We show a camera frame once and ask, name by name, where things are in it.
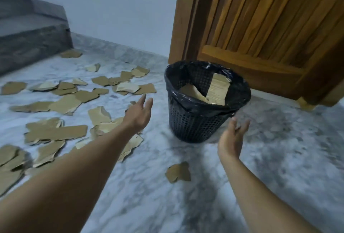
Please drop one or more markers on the grey stone staircase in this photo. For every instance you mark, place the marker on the grey stone staircase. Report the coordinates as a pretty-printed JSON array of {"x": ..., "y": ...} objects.
[{"x": 29, "y": 36}]

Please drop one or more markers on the person's left fingers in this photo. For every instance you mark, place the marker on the person's left fingers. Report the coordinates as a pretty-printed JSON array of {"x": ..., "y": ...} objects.
[{"x": 146, "y": 104}]

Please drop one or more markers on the black plastic bin liner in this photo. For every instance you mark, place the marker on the black plastic bin liner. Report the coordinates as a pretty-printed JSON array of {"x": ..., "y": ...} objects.
[{"x": 174, "y": 90}]

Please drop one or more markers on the person's left hand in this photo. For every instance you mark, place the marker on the person's left hand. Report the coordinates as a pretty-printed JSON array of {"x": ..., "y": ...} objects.
[{"x": 138, "y": 116}]

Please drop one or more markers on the small torn cardboard scrap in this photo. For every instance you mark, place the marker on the small torn cardboard scrap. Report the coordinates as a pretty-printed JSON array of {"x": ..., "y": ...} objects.
[{"x": 178, "y": 172}]

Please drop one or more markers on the wooden slatted door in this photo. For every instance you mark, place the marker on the wooden slatted door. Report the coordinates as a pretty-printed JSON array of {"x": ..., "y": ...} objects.
[{"x": 271, "y": 26}]

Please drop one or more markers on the person's right thumb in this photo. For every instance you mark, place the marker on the person's right thumb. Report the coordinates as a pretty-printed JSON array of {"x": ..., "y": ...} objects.
[{"x": 233, "y": 124}]

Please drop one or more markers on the person's right hand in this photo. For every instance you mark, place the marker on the person's right hand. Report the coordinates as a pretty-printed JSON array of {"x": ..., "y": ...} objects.
[{"x": 230, "y": 144}]

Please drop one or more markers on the scattered brown cardboard pieces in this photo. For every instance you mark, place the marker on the scattered brown cardboard pieces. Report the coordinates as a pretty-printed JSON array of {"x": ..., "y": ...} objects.
[{"x": 64, "y": 104}]

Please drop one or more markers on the wooden door frame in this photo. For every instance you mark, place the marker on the wooden door frame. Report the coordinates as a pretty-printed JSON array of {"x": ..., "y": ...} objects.
[{"x": 184, "y": 15}]

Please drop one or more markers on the person's right forearm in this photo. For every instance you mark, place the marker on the person's right forearm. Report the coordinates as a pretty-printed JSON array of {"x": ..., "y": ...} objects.
[{"x": 263, "y": 200}]

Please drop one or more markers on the person's left forearm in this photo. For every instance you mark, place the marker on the person's left forearm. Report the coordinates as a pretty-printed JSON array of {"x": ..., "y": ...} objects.
[{"x": 67, "y": 181}]

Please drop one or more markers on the cardboard wedge under door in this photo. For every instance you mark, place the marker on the cardboard wedge under door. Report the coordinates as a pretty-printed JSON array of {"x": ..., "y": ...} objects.
[{"x": 305, "y": 104}]

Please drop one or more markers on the flat torn cardboard piece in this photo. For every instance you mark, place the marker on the flat torn cardboard piece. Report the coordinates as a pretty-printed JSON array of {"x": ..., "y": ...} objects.
[{"x": 191, "y": 92}]

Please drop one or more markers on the ribbed corrugated cardboard piece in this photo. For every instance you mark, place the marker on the ribbed corrugated cardboard piece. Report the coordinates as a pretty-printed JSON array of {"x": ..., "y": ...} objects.
[{"x": 218, "y": 90}]

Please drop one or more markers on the black mesh plastic waste basket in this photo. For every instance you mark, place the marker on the black mesh plastic waste basket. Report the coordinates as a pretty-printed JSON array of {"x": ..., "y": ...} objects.
[{"x": 192, "y": 125}]

